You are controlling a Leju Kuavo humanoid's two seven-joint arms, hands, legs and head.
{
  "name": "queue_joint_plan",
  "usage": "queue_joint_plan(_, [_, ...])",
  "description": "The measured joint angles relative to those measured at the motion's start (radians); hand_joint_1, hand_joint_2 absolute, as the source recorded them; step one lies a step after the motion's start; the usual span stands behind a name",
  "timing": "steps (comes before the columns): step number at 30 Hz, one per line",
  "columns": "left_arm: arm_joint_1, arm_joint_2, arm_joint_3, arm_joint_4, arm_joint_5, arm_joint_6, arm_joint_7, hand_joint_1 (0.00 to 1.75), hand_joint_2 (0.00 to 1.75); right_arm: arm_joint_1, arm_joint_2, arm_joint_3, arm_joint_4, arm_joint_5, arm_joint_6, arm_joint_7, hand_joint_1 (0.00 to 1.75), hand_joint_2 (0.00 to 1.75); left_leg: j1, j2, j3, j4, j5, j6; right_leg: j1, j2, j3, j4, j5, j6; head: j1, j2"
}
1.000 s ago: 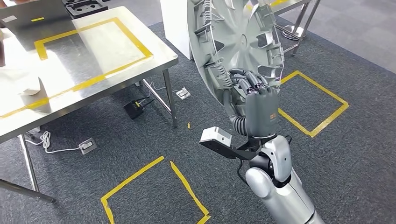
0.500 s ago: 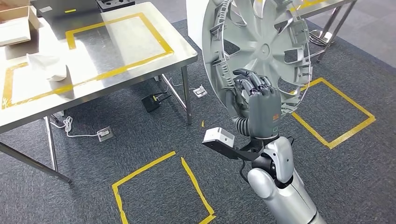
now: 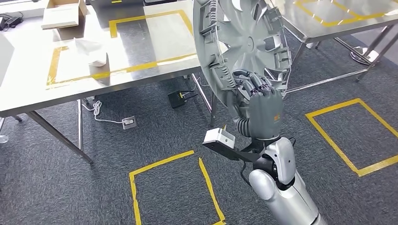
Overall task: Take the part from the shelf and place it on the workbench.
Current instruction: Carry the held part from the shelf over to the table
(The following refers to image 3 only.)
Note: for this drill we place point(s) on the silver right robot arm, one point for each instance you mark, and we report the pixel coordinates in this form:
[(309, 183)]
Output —
[(286, 198)]

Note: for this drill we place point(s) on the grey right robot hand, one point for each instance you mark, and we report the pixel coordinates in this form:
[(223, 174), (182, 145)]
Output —
[(267, 115)]

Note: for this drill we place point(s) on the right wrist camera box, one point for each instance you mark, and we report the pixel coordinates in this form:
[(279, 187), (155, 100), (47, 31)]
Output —
[(219, 139)]

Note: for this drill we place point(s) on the open cardboard box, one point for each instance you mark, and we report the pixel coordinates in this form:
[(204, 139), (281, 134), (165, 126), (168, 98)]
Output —
[(60, 17)]

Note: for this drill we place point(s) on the white crumpled paper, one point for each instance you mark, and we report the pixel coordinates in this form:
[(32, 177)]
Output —
[(96, 60)]

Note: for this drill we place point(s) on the white power socket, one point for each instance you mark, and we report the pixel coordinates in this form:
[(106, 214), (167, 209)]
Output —
[(129, 122)]

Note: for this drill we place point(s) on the silver plastic wheel hubcap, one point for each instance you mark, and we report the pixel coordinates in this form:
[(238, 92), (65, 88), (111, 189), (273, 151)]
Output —
[(248, 40)]

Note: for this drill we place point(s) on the black power adapter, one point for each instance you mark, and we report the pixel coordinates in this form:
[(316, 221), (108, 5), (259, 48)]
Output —
[(14, 21)]

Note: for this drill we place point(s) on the chrome round base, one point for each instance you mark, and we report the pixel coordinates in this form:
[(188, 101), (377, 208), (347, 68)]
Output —
[(362, 56)]

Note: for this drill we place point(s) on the small black device box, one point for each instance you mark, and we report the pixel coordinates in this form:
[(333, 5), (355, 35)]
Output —
[(176, 100)]

